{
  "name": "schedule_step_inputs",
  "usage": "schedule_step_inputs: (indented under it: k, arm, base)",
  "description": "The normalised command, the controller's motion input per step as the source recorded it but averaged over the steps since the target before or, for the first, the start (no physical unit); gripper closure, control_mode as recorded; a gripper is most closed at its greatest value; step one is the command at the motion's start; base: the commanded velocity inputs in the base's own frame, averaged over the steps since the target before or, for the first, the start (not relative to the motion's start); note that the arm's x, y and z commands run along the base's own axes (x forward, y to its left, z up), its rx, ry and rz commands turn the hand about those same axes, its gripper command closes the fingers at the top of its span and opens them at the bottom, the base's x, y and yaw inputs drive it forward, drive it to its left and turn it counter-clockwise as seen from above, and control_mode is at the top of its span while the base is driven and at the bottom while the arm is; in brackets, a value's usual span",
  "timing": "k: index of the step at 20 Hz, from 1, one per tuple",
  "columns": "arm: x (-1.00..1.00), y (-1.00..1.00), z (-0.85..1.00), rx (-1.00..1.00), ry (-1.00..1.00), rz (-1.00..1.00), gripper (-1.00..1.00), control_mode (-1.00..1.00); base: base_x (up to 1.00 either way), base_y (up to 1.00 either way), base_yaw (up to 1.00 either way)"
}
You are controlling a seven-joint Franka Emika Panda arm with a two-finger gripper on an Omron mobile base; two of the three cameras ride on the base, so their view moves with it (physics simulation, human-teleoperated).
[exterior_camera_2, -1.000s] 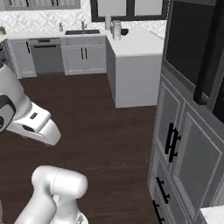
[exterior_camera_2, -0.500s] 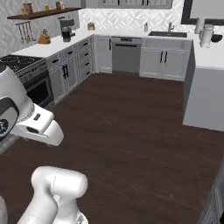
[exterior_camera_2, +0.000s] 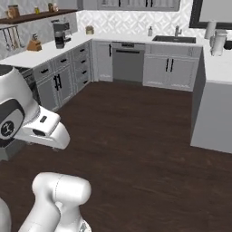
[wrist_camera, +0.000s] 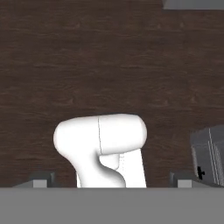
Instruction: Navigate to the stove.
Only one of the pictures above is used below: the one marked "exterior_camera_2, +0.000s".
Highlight grey tap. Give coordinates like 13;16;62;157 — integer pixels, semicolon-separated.
174;24;183;38

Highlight grey wall cupboards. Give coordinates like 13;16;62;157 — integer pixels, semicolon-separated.
76;0;182;13

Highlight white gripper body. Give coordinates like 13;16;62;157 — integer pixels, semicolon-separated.
14;121;72;150

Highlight brown jar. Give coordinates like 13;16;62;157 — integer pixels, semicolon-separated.
6;4;21;20

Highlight grey corner cupboard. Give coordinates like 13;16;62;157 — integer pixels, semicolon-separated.
92;40;114;82

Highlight grey sink cupboard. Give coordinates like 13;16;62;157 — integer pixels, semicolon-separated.
141;43;201;92

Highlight brown wooden wall shelf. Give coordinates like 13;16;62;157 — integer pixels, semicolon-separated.
0;8;79;25

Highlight white paper towel roll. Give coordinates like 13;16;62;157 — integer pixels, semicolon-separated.
204;20;218;41

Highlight black coffee machine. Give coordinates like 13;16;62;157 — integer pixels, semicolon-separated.
52;19;73;50

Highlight black bowl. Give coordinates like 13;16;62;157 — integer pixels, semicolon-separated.
223;39;232;51

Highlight black framed window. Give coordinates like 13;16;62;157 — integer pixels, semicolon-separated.
188;0;232;31

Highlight black sink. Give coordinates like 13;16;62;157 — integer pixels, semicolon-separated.
151;34;197;44

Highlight brown bottle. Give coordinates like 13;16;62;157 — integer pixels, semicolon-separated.
47;2;59;14

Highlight grey dishwasher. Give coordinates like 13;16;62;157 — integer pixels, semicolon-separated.
111;42;146;83

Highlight rail with hanging tools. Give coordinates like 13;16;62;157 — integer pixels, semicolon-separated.
0;24;27;52

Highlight grey kitchen island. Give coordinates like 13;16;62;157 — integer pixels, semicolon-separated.
189;44;232;155

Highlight wooden knife block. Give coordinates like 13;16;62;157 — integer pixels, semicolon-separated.
25;33;43;53

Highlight grey drawer cupboard run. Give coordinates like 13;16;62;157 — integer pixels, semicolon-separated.
32;40;93;113

